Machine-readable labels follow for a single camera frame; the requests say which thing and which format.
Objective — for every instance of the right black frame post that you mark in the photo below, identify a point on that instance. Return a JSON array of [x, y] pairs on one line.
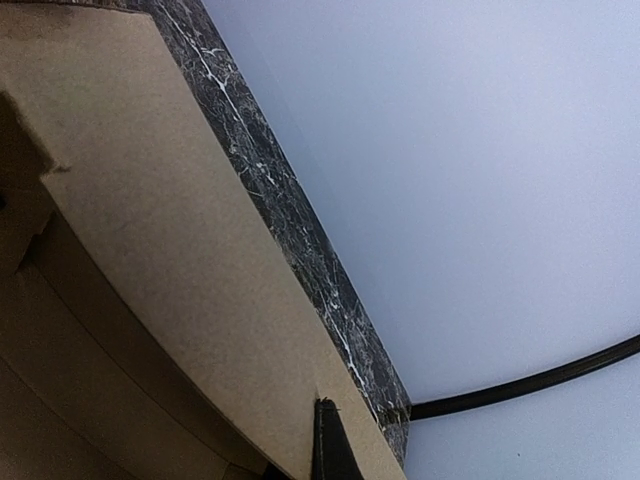
[[527, 385]]

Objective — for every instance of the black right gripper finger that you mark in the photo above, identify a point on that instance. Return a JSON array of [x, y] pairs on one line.
[[333, 457]]

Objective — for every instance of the brown cardboard box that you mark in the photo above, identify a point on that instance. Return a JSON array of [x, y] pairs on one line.
[[171, 307]]

